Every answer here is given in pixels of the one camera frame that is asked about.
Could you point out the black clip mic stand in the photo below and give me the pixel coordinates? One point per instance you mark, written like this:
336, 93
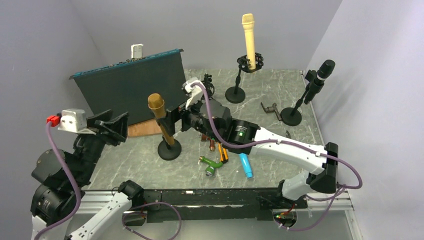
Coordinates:
291, 116

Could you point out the white bracket behind rack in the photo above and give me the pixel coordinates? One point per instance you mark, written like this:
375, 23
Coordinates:
136, 51

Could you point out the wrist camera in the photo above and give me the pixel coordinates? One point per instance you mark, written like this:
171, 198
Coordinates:
194, 93
71, 120

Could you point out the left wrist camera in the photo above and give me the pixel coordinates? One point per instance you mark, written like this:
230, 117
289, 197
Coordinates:
71, 120

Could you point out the gold brown microphone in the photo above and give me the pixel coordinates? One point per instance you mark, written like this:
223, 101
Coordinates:
156, 104

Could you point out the wooden board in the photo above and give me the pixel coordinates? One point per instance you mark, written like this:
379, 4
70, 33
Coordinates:
142, 129

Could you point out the black microphone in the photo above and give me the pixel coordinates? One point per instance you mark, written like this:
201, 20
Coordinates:
316, 79

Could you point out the dark teal rack unit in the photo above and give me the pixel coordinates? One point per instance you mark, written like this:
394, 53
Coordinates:
125, 86

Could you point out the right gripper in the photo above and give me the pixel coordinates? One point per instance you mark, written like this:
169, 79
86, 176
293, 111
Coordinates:
173, 114

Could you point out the brown wooden handle tool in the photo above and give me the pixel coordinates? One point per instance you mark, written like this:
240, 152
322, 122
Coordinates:
212, 144

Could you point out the cream microphone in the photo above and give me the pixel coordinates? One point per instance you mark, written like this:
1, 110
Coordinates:
248, 23

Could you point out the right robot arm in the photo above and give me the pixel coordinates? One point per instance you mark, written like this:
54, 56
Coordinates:
138, 160

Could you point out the blue microphone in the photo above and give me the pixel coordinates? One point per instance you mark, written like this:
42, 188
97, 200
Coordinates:
246, 165

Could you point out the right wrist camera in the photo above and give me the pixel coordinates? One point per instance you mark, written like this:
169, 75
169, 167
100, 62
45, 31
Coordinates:
194, 93

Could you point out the green handle tool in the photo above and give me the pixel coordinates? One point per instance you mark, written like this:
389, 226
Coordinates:
211, 165

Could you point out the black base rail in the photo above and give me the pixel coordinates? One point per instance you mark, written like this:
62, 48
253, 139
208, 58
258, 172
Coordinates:
197, 204

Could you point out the black shock mount stand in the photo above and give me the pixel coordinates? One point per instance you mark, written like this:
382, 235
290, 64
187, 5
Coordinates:
235, 94

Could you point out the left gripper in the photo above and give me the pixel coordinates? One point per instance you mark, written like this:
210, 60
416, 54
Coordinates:
118, 126

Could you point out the black round base stand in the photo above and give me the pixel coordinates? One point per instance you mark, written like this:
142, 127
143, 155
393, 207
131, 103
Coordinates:
169, 152

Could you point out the black tripod shock mount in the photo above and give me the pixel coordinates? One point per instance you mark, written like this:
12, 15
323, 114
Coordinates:
207, 82

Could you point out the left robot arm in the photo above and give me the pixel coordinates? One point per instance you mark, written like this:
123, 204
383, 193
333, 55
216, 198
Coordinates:
62, 172

